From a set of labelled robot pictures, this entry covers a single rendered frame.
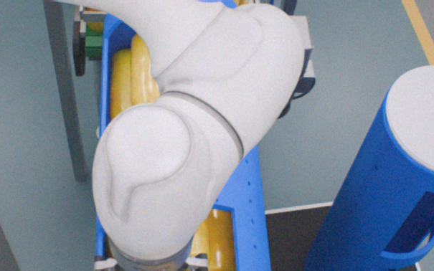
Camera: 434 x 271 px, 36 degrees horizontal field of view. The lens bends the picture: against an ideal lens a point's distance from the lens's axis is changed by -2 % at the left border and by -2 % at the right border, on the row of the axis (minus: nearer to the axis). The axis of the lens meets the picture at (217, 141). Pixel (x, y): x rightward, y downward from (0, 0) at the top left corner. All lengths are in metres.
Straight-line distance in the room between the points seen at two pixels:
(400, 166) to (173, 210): 0.92
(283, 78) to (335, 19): 2.35
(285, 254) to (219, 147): 1.61
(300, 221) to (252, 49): 1.64
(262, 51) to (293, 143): 1.93
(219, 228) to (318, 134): 1.55
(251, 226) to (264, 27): 0.46
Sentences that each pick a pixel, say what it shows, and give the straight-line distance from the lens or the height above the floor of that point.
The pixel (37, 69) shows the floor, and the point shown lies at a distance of 2.76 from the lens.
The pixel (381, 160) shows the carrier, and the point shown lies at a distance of 1.48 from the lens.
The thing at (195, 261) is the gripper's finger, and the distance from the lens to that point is 0.80.
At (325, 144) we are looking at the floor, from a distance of 2.61.
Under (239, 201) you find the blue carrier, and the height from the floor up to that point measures 1.20.
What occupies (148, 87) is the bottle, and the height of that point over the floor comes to 1.15.
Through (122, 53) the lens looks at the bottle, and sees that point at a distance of 1.37.
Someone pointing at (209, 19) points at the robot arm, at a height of 1.67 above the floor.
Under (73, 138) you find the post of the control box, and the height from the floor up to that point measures 0.28.
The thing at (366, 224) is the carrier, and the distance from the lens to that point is 1.66.
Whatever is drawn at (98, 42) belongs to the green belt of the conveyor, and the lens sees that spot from 1.65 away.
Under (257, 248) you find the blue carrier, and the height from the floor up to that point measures 1.18.
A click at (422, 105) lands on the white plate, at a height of 1.04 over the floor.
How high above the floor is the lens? 2.15
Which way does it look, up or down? 57 degrees down
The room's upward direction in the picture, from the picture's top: 9 degrees clockwise
